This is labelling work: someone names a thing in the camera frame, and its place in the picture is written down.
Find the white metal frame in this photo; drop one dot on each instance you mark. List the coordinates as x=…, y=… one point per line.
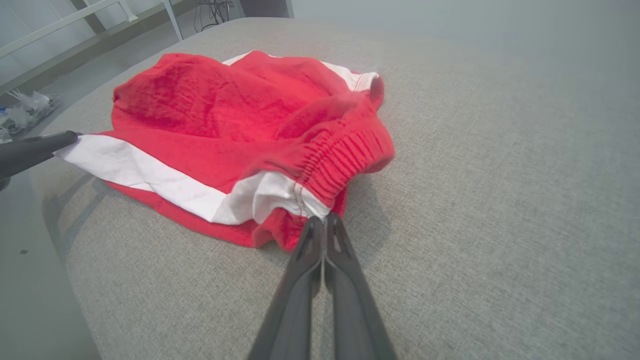
x=60, y=25

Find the red white basketball shorts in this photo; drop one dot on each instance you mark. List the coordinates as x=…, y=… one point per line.
x=225, y=125

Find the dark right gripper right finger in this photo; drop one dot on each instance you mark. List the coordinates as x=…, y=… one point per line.
x=355, y=305

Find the grey fabric sofa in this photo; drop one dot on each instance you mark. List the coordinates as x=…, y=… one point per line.
x=475, y=200

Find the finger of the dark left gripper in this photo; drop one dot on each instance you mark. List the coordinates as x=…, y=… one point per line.
x=30, y=150

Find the clear plastic bags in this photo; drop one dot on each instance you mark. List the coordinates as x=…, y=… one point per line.
x=25, y=112

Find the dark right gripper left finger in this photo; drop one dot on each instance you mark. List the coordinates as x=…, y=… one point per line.
x=292, y=300

